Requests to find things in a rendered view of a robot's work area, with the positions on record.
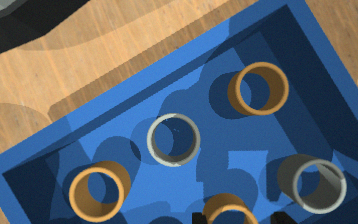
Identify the blue tray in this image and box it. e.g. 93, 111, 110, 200
0, 0, 358, 224

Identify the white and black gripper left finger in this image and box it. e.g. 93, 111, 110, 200
192, 212, 208, 224

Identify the bronze bushing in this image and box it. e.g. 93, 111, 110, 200
227, 62, 289, 115
69, 160, 131, 222
202, 193, 259, 224

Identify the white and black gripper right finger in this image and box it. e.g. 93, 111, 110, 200
270, 211, 298, 224

